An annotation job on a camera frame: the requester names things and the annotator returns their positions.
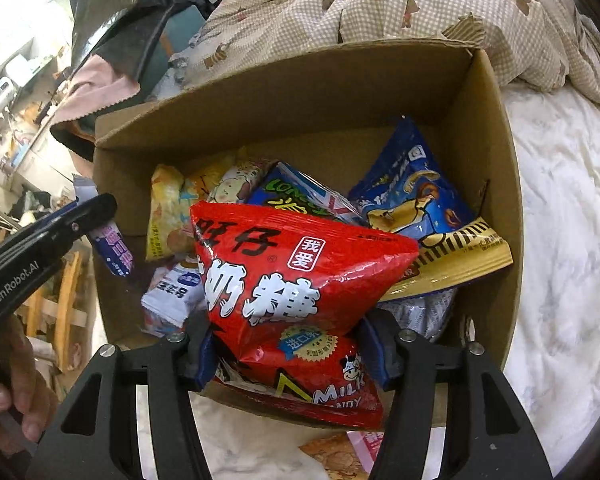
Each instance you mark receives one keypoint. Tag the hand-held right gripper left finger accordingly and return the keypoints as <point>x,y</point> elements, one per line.
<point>205,360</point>

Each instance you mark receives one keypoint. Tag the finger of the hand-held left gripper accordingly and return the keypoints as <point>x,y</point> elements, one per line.
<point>87,215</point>

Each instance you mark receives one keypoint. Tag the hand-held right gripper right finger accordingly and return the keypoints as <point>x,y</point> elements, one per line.
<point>374,355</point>

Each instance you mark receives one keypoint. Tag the small white purple packet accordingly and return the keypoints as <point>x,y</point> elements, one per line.
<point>112,252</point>

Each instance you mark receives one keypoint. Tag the silver clear snack packet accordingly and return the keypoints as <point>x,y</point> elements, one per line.
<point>420,310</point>

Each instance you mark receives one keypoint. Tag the white blue label snack packet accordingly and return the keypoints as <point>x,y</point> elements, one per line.
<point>172,290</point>

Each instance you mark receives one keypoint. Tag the yellow snack packet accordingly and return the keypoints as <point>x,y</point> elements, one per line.
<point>167,210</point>

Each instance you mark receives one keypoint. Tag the pile of snack packets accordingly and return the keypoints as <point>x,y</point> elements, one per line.
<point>330,455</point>

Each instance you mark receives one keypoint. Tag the big red candy bag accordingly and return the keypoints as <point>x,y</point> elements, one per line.
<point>300,270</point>

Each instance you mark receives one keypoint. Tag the gold black striped snack packet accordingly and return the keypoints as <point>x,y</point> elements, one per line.
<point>460,255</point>

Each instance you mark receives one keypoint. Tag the cream cartoon snack packet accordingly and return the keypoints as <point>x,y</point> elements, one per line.
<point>235,185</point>

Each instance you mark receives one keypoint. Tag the green blue snack packet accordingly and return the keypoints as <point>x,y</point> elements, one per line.
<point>290,195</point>

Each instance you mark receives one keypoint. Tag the brown cardboard box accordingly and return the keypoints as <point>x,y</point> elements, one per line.
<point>305,105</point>

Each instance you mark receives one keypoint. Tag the person's left hand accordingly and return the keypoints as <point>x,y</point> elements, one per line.
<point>10,390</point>

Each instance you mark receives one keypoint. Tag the wooden rack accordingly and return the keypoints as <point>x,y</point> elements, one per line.
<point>66,280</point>

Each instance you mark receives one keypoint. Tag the pink cloth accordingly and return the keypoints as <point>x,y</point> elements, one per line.
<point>95,85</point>

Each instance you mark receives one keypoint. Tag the black cloth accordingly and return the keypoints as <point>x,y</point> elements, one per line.
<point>130,10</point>

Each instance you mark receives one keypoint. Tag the beige checked quilt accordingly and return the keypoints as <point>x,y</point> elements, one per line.
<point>380,5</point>

